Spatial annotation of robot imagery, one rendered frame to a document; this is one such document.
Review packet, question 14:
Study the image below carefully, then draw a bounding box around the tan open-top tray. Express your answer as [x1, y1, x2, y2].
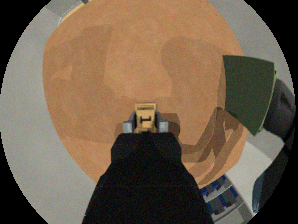
[135, 102, 156, 133]

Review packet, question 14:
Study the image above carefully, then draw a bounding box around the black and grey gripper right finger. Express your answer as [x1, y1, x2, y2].
[155, 110, 168, 133]

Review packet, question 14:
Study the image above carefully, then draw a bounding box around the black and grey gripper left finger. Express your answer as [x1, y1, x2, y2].
[123, 111, 137, 133]

